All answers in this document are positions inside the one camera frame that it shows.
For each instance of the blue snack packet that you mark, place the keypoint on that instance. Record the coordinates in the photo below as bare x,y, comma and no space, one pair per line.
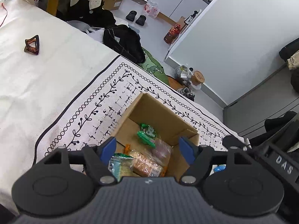
219,168

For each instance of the black slipper left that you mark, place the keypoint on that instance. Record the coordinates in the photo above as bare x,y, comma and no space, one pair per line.
131,16

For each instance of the red oil bottle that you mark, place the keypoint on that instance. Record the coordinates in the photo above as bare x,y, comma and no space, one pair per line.
172,33

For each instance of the green floor mat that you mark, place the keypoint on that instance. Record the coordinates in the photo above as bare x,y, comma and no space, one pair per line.
153,67

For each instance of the jar with wooden lid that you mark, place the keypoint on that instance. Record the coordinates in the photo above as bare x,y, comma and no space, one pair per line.
197,79

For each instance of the white kitchen cabinet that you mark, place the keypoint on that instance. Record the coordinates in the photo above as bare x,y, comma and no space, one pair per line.
175,9

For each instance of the small green snack packet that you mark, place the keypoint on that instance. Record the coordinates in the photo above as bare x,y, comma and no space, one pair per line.
147,135

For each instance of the black slipper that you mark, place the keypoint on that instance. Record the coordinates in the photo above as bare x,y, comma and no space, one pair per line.
141,20
131,16

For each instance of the glass jar on floor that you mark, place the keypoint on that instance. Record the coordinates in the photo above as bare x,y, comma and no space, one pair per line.
182,74

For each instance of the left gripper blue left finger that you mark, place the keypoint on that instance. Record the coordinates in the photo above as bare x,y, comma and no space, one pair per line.
97,161

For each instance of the brown cardboard box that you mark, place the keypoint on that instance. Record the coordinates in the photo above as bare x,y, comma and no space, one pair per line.
169,126

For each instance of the patterned white cloth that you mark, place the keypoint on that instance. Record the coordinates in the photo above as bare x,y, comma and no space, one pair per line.
93,113

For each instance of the pink plastic bag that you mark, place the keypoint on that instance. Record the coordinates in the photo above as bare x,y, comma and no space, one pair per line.
151,9

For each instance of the black bag on floor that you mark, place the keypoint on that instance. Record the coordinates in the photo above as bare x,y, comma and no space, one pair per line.
125,41

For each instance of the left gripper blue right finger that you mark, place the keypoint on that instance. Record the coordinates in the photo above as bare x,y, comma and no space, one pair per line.
199,160

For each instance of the clear packet with crackers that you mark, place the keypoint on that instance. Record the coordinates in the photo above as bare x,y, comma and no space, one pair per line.
121,165

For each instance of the cardboard box with tissues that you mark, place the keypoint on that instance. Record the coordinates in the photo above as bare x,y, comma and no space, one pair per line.
112,4

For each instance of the black slipper right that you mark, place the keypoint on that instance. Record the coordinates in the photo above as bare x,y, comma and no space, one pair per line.
141,20

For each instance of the black clothes pile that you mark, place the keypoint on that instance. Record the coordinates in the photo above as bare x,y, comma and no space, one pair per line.
289,54

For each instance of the orange bread packet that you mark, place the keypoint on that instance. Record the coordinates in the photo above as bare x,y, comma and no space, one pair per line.
143,165

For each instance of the brown hair claw clip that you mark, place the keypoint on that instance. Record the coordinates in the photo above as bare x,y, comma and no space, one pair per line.
32,45

